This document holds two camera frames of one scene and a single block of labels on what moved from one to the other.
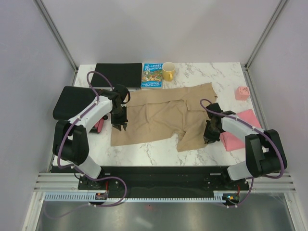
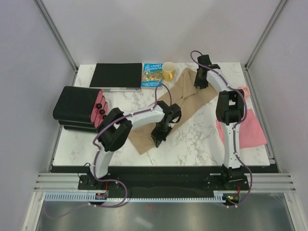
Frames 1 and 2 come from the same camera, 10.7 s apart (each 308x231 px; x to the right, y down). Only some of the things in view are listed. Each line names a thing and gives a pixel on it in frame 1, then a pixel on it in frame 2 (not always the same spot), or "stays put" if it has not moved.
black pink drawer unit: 73,100 stays put
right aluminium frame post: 248,75 stays put
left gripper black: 123,121 to 159,137
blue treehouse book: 152,75 stays put
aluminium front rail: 69,182 stays put
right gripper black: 208,138 to 202,85
